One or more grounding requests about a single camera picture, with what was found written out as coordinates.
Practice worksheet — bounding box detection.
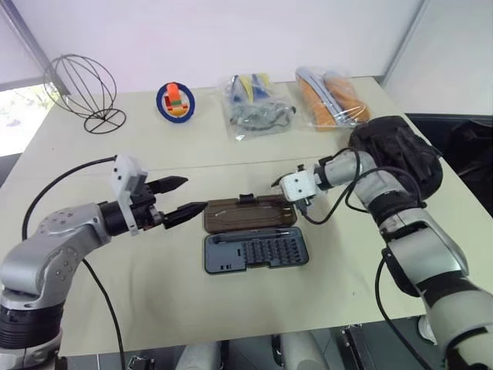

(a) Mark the black metal bracket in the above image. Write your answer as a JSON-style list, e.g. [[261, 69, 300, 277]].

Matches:
[[338, 323, 373, 370]]

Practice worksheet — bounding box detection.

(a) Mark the dark precision screwdriver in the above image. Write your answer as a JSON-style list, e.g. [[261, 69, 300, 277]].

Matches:
[[214, 230, 290, 243]]

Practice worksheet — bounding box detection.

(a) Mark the blue ring with toy blocks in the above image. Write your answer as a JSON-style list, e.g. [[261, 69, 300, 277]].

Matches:
[[155, 80, 196, 125]]

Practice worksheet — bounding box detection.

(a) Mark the grey rounded shape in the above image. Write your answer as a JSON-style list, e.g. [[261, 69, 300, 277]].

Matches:
[[277, 330, 330, 370], [175, 341, 223, 370]]

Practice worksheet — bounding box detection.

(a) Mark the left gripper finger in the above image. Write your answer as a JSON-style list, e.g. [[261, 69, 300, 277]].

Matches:
[[148, 175, 189, 196], [161, 202, 204, 231]]

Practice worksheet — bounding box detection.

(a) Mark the black fabric bundle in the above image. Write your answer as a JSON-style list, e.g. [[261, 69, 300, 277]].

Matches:
[[347, 115, 444, 207]]

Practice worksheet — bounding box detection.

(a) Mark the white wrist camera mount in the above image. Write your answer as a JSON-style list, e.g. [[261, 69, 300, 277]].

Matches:
[[280, 171, 320, 202], [110, 154, 149, 237]]

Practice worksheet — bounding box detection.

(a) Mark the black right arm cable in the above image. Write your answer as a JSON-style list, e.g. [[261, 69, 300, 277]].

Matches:
[[302, 148, 386, 227], [375, 254, 436, 370]]

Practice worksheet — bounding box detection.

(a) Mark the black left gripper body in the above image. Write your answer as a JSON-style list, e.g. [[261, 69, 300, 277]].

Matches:
[[129, 179, 166, 232]]

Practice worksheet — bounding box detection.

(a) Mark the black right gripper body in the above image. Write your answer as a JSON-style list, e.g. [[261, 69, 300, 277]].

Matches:
[[296, 194, 315, 217]]

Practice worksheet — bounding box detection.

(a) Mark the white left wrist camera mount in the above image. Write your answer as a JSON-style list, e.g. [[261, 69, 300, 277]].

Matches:
[[110, 154, 149, 237]]

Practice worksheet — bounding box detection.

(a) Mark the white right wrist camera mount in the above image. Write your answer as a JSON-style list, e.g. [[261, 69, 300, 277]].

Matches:
[[280, 171, 320, 202]]

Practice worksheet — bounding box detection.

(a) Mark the black bit holder with bits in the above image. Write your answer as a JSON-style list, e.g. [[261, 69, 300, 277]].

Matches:
[[243, 237, 304, 267]]

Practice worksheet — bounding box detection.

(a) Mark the black chair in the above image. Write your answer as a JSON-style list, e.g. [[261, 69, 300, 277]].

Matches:
[[404, 113, 493, 219]]

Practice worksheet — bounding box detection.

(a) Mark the grey window frame post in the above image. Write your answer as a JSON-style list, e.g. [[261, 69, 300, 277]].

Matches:
[[0, 0, 72, 96], [379, 0, 431, 88]]

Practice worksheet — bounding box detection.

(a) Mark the plastic bag with grey cord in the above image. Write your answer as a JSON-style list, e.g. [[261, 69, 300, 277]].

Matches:
[[222, 72, 298, 142]]

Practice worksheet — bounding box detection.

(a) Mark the black wire globe stand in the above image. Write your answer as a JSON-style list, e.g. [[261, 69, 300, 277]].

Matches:
[[42, 53, 128, 135]]

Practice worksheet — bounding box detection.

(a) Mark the grey screwdriver bit case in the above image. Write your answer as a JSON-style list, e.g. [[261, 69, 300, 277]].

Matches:
[[202, 193, 310, 275]]

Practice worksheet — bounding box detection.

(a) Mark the plastic bag with orange insoles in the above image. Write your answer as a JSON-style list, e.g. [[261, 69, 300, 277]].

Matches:
[[294, 65, 373, 133]]

